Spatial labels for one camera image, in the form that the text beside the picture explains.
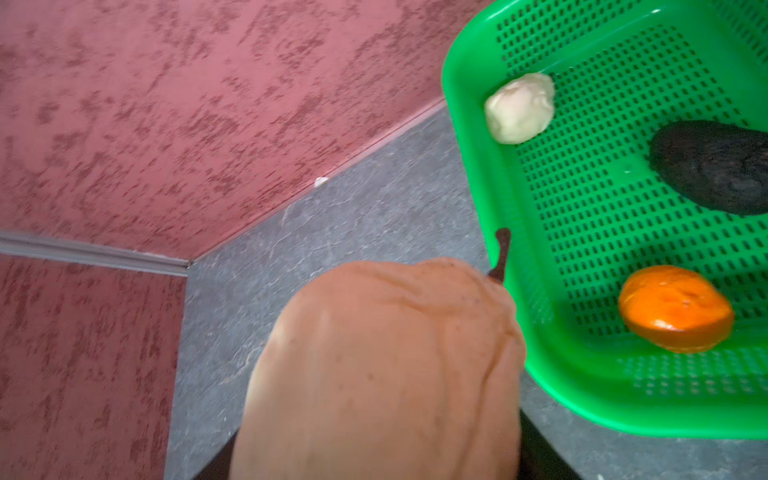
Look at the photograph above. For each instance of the beige round fruit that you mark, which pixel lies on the beige round fruit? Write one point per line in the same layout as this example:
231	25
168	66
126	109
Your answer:
382	370
521	109

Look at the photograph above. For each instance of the orange fruit in basket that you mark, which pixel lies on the orange fruit in basket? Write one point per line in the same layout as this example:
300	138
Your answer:
675	309

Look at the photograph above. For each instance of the green plastic basket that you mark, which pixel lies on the green plastic basket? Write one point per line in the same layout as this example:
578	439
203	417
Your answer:
585	210

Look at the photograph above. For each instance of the black avocado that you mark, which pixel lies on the black avocado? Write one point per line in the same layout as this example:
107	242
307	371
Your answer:
717	166

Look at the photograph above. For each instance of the aluminium corner post left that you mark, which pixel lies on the aluminium corner post left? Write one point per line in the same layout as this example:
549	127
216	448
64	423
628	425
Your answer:
67	251

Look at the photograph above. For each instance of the beige round fruit in basket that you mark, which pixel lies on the beige round fruit in basket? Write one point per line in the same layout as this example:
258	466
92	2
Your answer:
521	109

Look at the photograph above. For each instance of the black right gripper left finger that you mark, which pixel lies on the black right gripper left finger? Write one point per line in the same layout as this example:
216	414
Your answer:
218	468

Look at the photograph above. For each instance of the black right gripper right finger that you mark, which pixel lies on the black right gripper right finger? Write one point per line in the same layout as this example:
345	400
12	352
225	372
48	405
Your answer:
538	459

